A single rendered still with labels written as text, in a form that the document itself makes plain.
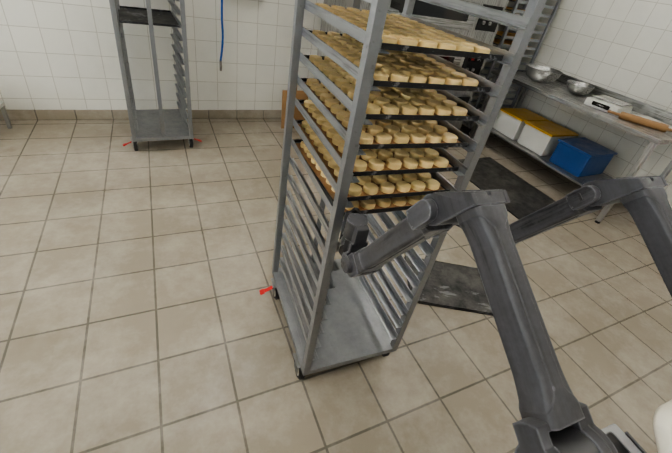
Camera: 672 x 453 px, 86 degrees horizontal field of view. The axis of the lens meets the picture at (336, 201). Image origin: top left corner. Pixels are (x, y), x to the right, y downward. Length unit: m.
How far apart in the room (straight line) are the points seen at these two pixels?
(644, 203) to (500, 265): 0.43
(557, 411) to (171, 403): 1.56
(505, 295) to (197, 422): 1.48
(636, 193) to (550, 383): 0.48
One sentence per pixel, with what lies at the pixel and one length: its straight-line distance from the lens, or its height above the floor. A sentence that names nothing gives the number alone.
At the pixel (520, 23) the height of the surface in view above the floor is 1.59.
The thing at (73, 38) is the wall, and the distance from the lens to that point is 4.06.
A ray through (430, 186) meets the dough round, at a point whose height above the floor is 1.05.
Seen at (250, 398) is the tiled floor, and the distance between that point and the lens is 1.85.
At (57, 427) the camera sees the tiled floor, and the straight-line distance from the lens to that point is 1.96.
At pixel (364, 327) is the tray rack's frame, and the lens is 1.93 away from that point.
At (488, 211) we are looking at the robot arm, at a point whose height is 1.37.
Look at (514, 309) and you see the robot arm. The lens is 0.58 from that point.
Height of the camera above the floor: 1.65
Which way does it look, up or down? 33 degrees down
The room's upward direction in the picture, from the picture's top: 11 degrees clockwise
